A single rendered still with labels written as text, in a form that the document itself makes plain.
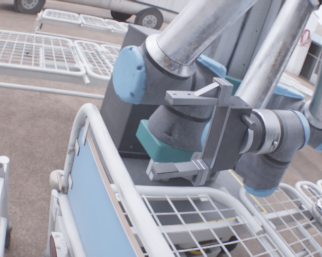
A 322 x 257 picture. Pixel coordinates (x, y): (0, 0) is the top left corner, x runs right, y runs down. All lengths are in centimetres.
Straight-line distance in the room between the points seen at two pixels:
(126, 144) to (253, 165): 73
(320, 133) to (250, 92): 51
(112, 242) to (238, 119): 29
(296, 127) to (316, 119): 50
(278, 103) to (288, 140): 60
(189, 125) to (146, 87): 23
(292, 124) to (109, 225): 41
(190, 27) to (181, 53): 7
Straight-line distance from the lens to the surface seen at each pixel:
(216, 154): 55
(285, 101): 122
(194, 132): 94
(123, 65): 80
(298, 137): 66
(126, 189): 37
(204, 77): 88
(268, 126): 58
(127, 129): 128
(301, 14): 83
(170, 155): 95
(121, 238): 42
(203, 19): 68
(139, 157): 138
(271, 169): 69
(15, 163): 168
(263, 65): 76
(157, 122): 95
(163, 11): 833
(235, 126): 54
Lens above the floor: 99
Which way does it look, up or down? 23 degrees down
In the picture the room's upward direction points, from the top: 21 degrees clockwise
